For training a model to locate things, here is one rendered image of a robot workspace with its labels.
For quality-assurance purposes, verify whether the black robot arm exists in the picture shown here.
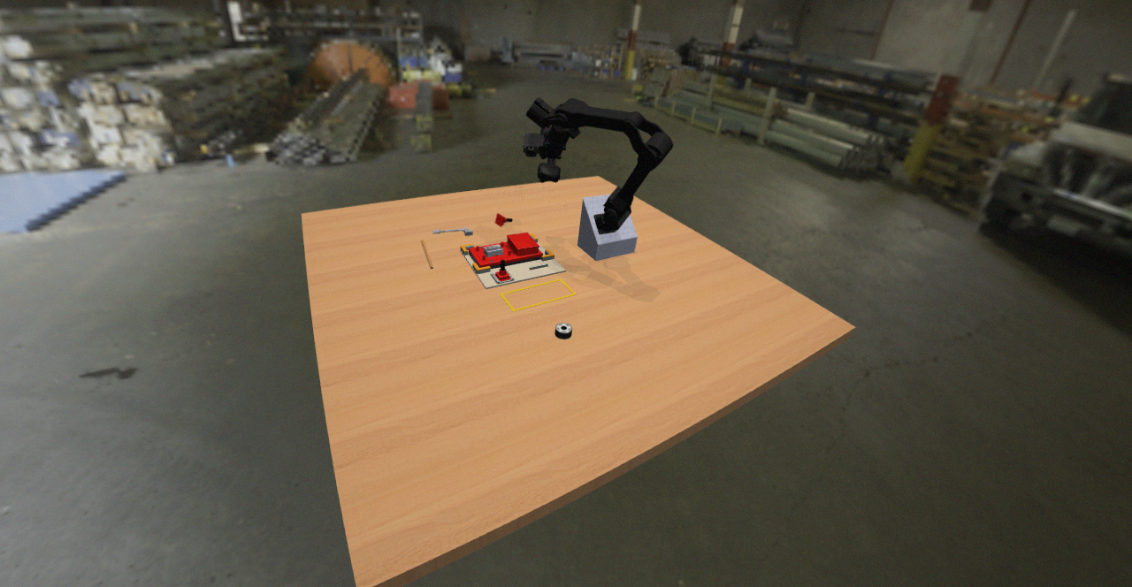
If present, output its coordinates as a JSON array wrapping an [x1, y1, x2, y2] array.
[[524, 97, 674, 234]]

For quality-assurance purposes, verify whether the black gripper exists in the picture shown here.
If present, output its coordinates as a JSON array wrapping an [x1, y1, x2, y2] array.
[[537, 127, 566, 183]]

